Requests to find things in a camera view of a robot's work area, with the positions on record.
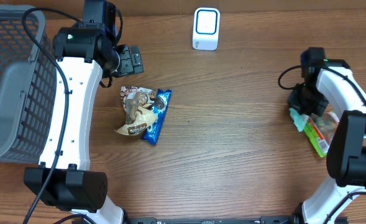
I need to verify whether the teal wet wipes pack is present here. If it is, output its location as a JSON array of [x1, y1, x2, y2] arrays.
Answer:
[[289, 108, 309, 132]]

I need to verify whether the green snack bag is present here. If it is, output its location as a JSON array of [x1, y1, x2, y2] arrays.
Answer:
[[304, 111, 339, 157]]

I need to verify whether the blue Oreo cookie pack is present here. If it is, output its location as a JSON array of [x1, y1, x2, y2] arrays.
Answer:
[[142, 89, 173, 145]]

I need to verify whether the brown white pastry wrapper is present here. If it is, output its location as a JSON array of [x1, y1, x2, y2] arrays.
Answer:
[[116, 86, 157, 136]]

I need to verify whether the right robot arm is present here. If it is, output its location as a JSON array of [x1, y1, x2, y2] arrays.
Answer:
[[287, 47, 366, 223]]

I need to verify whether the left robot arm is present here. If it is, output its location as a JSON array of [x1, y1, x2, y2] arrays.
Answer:
[[24, 1, 144, 223]]

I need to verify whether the white barcode scanner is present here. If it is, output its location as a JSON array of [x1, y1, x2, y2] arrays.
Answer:
[[192, 7, 221, 51]]

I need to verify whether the grey plastic mesh basket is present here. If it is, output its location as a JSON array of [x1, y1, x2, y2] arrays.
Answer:
[[0, 4, 57, 164]]

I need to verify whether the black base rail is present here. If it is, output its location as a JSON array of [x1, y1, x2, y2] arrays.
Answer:
[[122, 215, 301, 224]]

